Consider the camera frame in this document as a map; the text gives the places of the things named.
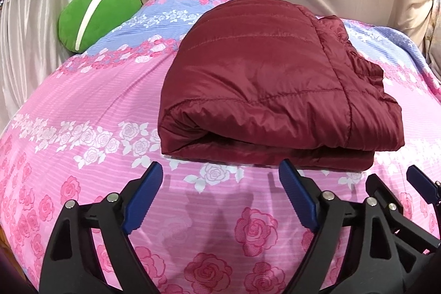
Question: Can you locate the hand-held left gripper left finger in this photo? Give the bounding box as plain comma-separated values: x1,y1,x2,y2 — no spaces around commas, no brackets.
39,161,164,294

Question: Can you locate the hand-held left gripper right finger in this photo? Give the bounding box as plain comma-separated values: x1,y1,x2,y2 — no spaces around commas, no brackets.
278,159,414,294

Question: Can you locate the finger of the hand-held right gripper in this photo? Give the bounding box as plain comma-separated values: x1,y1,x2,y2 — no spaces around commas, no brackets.
386,202,441,257
406,165,441,206

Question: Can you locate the maroon puffer jacket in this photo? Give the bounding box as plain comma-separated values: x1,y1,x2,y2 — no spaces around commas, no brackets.
158,0,405,173

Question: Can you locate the pink floral bed sheet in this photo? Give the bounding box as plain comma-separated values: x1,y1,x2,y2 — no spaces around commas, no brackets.
0,0,441,294

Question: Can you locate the green plush pillow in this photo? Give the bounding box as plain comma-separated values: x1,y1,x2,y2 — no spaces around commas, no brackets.
57,0,144,55

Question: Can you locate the white satin curtain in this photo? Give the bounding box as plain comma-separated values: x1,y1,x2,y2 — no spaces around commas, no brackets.
0,0,87,129

